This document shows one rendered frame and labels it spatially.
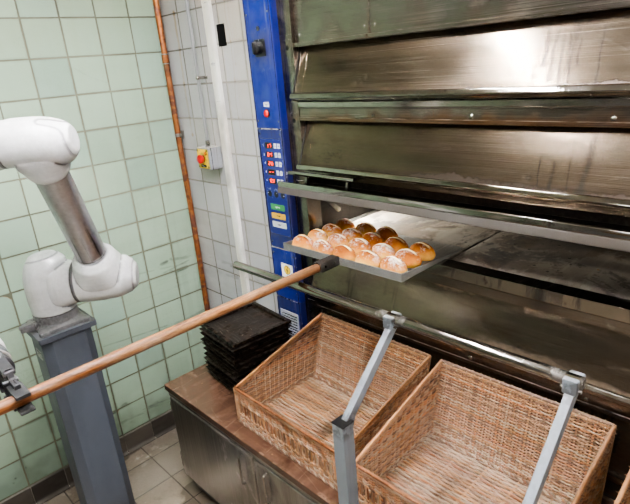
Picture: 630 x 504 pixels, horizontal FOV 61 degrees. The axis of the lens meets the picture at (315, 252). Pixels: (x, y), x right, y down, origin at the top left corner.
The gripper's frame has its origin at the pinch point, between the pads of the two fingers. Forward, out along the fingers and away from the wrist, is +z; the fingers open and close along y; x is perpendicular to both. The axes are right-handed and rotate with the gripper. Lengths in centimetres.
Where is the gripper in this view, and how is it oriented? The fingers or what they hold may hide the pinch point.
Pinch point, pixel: (21, 398)
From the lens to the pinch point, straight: 137.6
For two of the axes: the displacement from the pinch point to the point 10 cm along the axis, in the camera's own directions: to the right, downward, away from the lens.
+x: -7.1, 2.9, -6.4
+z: 7.0, 1.9, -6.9
